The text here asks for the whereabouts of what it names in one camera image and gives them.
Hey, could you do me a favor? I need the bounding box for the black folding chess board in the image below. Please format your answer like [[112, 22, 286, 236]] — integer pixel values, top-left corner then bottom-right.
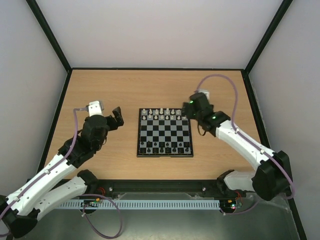
[[136, 108, 194, 158]]

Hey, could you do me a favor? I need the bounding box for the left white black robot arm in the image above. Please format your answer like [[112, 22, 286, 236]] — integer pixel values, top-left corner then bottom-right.
[[0, 101, 124, 239]]

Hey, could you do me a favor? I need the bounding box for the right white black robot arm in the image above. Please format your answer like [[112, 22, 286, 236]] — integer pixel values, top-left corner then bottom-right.
[[181, 92, 293, 201]]

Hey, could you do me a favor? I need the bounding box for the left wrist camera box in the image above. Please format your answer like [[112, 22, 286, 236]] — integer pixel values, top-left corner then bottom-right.
[[87, 100, 104, 117]]

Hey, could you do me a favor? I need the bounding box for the black aluminium frame rail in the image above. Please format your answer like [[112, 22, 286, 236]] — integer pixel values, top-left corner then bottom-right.
[[59, 178, 291, 198]]

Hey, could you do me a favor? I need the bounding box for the light blue slotted cable duct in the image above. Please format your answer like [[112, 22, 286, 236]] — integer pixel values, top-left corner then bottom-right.
[[57, 199, 220, 210]]

